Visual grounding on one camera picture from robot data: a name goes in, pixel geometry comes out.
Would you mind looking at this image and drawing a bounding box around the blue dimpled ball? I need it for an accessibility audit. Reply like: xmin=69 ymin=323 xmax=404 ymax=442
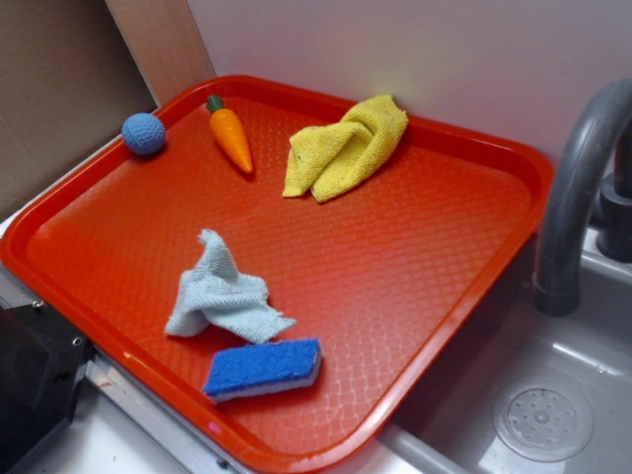
xmin=121 ymin=113 xmax=166 ymax=156

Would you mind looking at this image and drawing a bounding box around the red plastic tray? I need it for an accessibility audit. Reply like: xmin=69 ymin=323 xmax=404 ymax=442
xmin=1 ymin=76 xmax=553 ymax=473

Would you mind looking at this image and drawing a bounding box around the yellow microfiber cloth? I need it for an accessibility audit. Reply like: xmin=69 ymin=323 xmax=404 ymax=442
xmin=282 ymin=95 xmax=409 ymax=203

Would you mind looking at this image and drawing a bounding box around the light blue cloth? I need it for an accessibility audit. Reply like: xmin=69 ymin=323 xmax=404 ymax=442
xmin=165 ymin=229 xmax=296 ymax=345

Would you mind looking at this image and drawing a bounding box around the orange toy carrot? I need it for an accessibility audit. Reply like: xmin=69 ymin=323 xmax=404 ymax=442
xmin=206 ymin=95 xmax=254 ymax=175

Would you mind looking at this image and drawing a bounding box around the blue and white sponge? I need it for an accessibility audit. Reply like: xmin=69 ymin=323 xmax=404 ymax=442
xmin=202 ymin=339 xmax=322 ymax=403

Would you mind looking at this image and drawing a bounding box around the grey toy sink basin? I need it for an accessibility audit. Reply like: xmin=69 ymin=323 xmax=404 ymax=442
xmin=380 ymin=244 xmax=631 ymax=473

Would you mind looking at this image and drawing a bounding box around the grey sink faucet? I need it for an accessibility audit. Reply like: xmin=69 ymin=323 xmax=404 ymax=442
xmin=533 ymin=78 xmax=631 ymax=316

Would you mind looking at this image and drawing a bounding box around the round sink drain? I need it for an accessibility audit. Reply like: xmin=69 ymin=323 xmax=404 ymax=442
xmin=493 ymin=377 xmax=593 ymax=463

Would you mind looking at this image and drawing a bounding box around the brown cardboard panel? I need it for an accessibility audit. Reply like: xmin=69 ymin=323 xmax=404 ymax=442
xmin=1 ymin=1 xmax=215 ymax=217

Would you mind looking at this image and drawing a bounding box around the black box at left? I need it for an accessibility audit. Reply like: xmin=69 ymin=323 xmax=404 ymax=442
xmin=1 ymin=304 xmax=92 ymax=473

